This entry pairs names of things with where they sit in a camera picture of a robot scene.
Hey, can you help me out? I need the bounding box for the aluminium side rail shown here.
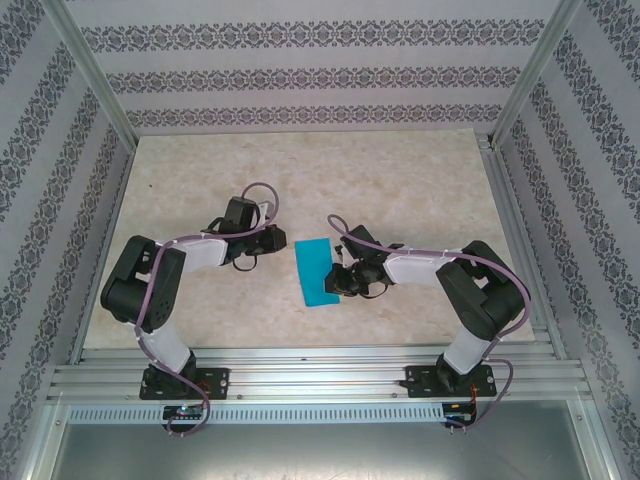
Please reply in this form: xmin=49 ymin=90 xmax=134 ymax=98
xmin=68 ymin=147 xmax=137 ymax=362
xmin=474 ymin=130 xmax=569 ymax=361

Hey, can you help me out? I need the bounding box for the aluminium lower frame bar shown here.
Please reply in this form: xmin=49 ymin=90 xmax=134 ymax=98
xmin=14 ymin=399 xmax=69 ymax=480
xmin=569 ymin=399 xmax=622 ymax=480

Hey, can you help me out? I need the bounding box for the grey metal sheet panel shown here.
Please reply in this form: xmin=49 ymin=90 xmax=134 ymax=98
xmin=49 ymin=422 xmax=601 ymax=480

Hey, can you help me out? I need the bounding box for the blue square paper sheet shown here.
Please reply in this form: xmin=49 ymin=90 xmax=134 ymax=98
xmin=293 ymin=237 xmax=344 ymax=309

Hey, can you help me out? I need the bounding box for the slotted grey cable duct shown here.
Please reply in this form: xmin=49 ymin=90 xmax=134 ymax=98
xmin=67 ymin=403 xmax=446 ymax=424

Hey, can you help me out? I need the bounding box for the aluminium mounting rail beam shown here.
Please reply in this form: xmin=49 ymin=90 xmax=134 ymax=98
xmin=47 ymin=347 xmax=586 ymax=404

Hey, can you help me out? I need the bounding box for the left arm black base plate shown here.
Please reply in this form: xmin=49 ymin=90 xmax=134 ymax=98
xmin=139 ymin=367 xmax=232 ymax=401

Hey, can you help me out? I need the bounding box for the aluminium frame post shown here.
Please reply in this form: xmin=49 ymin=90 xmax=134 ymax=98
xmin=42 ymin=0 xmax=139 ymax=149
xmin=490 ymin=0 xmax=587 ymax=149

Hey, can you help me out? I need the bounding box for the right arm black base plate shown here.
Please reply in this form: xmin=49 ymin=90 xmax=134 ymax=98
xmin=404 ymin=364 xmax=498 ymax=400

